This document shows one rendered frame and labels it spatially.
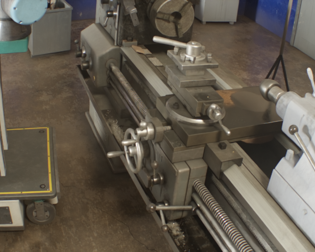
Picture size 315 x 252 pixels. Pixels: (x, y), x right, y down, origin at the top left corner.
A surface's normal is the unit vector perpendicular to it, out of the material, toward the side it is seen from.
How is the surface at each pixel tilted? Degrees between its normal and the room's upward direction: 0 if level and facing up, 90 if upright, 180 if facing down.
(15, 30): 70
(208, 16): 90
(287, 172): 61
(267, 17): 90
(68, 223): 0
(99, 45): 32
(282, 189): 90
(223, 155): 0
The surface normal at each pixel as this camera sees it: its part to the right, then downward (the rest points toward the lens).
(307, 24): -0.92, 0.13
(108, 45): -0.40, -0.65
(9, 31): 0.24, 0.21
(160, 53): 0.10, -0.85
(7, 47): 0.25, 0.53
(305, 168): -0.80, -0.23
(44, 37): 0.47, 0.50
